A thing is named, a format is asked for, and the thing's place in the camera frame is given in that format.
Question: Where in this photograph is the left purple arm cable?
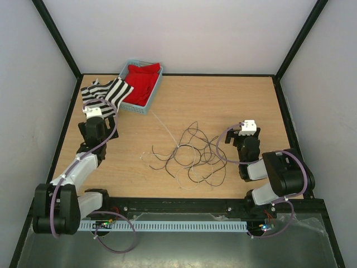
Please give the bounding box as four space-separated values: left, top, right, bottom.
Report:
49 98 120 238

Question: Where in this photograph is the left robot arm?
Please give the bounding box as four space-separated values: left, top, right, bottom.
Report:
32 116 119 238

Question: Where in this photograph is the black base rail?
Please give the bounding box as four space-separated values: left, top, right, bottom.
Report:
30 197 327 221

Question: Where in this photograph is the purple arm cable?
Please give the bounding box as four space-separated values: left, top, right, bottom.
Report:
216 122 310 202
49 98 120 238

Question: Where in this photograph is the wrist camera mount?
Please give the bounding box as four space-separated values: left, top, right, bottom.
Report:
83 106 103 119
238 119 257 136

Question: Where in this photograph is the light blue cable duct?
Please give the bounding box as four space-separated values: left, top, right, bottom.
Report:
78 220 247 232

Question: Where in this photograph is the red cloth in basket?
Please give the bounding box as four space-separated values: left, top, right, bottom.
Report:
123 63 161 107

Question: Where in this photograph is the black wire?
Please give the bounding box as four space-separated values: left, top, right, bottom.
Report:
149 133 228 188

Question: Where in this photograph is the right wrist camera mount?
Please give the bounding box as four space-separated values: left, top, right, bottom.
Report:
238 119 257 136

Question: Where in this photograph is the white wire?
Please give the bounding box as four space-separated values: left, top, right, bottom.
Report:
151 145 221 190

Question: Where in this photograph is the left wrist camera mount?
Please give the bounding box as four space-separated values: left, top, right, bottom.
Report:
83 106 103 119

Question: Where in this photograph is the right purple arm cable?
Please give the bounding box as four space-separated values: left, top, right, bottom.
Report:
216 122 310 202

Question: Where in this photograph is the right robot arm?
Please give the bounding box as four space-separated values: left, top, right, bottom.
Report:
224 121 316 217

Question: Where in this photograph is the black white striped cloth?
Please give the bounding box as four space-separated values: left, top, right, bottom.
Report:
80 77 134 118

